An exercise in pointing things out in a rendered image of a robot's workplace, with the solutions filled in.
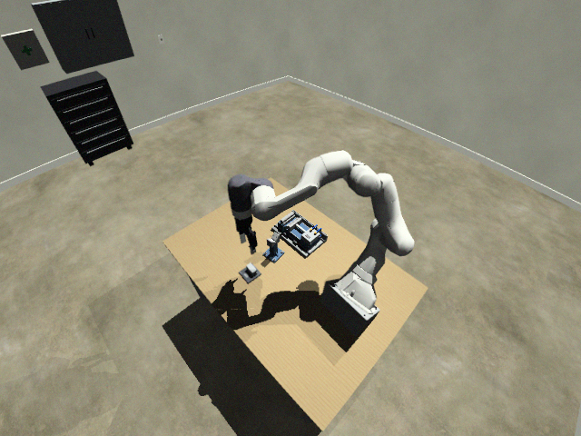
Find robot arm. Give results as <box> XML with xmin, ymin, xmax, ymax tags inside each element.
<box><xmin>228</xmin><ymin>150</ymin><xmax>414</xmax><ymax>314</ymax></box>

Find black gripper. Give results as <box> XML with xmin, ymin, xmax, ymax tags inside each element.
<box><xmin>235</xmin><ymin>215</ymin><xmax>258</xmax><ymax>254</ymax></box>

